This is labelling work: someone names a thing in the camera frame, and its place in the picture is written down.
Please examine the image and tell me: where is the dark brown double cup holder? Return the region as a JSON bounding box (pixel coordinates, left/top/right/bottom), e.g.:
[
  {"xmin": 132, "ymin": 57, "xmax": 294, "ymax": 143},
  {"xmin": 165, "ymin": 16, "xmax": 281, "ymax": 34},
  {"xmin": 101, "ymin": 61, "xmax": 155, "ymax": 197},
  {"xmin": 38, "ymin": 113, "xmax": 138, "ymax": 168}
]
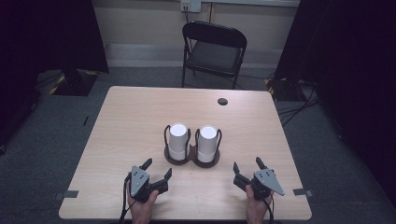
[{"xmin": 163, "ymin": 124, "xmax": 223, "ymax": 169}]

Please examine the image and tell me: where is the black stand base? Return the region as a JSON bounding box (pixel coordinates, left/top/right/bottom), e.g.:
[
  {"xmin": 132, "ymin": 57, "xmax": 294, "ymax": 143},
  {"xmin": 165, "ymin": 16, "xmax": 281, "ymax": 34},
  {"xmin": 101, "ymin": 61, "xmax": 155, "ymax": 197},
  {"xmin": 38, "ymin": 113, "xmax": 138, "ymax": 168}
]
[
  {"xmin": 49, "ymin": 68, "xmax": 99, "ymax": 97},
  {"xmin": 264, "ymin": 77, "xmax": 301, "ymax": 102}
]

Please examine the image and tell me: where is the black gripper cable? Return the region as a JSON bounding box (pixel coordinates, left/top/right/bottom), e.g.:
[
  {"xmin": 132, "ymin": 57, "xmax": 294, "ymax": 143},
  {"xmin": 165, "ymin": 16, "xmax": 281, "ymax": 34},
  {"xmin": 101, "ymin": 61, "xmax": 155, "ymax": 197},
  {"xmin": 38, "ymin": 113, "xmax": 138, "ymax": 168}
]
[
  {"xmin": 118, "ymin": 172, "xmax": 138, "ymax": 224},
  {"xmin": 262, "ymin": 195, "xmax": 276, "ymax": 224}
]

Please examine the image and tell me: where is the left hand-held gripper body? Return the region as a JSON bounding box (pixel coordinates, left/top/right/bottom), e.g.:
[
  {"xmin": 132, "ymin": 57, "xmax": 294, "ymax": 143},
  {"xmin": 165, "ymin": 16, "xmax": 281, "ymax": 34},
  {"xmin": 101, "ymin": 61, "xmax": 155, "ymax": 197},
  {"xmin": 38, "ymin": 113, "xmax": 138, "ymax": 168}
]
[{"xmin": 125, "ymin": 165, "xmax": 163, "ymax": 203}]

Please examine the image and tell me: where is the black curtain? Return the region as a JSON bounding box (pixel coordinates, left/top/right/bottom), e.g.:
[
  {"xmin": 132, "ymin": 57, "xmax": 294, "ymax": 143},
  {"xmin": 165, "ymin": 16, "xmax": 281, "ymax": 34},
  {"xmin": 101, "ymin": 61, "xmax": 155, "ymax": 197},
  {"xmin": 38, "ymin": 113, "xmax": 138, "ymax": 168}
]
[
  {"xmin": 0, "ymin": 0, "xmax": 109, "ymax": 147},
  {"xmin": 274, "ymin": 0, "xmax": 396, "ymax": 200}
]

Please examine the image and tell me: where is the white paper cup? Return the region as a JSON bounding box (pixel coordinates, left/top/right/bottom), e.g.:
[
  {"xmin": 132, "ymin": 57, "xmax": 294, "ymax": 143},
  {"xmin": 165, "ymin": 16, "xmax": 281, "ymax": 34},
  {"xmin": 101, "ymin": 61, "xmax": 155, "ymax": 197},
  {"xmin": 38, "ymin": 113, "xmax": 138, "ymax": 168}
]
[{"xmin": 197, "ymin": 125, "xmax": 219, "ymax": 154}]

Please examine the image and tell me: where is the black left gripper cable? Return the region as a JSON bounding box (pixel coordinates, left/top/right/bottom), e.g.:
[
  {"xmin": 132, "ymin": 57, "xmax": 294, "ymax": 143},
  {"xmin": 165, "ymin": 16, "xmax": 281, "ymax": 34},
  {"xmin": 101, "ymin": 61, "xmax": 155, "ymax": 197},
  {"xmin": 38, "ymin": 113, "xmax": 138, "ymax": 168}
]
[{"xmin": 118, "ymin": 172, "xmax": 138, "ymax": 224}]

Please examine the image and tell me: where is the bundle of black floor cables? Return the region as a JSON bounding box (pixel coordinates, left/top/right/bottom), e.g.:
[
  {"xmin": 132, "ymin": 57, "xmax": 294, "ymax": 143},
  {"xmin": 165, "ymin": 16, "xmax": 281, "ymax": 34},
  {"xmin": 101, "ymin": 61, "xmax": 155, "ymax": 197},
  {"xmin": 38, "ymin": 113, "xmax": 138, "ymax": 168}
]
[{"xmin": 276, "ymin": 79, "xmax": 321, "ymax": 127}]

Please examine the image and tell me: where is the black folding chair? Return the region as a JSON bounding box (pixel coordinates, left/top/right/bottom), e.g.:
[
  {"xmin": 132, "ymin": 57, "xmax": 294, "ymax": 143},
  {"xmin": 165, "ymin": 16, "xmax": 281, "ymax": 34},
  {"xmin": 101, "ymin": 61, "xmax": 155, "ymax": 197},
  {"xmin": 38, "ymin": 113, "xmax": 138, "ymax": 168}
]
[{"xmin": 181, "ymin": 21, "xmax": 248, "ymax": 91}]

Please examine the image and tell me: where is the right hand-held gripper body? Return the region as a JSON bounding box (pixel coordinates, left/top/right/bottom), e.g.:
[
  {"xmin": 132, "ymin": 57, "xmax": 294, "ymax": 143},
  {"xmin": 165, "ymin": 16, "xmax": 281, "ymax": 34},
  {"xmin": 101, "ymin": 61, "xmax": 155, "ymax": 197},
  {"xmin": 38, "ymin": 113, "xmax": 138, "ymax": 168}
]
[{"xmin": 246, "ymin": 168, "xmax": 285, "ymax": 201}]

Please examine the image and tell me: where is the person's left hand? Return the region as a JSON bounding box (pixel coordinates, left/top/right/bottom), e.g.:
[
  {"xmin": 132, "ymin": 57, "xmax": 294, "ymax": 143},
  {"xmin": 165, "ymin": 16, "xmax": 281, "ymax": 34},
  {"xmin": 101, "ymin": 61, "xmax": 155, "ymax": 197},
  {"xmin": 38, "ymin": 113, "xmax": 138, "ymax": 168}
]
[{"xmin": 126, "ymin": 189, "xmax": 160, "ymax": 219}]

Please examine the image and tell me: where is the person's right hand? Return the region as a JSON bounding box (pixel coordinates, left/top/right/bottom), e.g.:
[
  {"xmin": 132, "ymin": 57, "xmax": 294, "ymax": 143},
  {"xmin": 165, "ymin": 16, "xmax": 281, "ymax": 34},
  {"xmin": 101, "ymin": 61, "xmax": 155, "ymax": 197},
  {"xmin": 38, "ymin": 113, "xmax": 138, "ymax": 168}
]
[{"xmin": 245, "ymin": 185, "xmax": 274, "ymax": 219}]

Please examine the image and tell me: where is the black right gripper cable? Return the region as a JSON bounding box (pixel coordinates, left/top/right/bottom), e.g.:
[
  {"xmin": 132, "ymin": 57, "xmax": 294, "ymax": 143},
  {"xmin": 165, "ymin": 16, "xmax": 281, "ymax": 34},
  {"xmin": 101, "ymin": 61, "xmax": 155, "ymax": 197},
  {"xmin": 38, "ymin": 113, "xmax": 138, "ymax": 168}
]
[{"xmin": 262, "ymin": 195, "xmax": 276, "ymax": 224}]

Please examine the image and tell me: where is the white wall outlet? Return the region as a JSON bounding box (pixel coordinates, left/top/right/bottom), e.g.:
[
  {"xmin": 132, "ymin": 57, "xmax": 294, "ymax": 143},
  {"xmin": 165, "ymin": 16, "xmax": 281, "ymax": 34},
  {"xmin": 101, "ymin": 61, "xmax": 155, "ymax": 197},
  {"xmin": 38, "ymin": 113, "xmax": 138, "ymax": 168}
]
[{"xmin": 180, "ymin": 0, "xmax": 202, "ymax": 13}]

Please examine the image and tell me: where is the grey tape strip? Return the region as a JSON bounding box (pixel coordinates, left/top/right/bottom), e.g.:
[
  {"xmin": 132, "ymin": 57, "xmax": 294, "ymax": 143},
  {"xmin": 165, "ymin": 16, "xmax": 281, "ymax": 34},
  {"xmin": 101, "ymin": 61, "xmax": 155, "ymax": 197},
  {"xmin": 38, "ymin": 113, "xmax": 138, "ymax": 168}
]
[
  {"xmin": 54, "ymin": 189, "xmax": 79, "ymax": 201},
  {"xmin": 292, "ymin": 188, "xmax": 314, "ymax": 198}
]

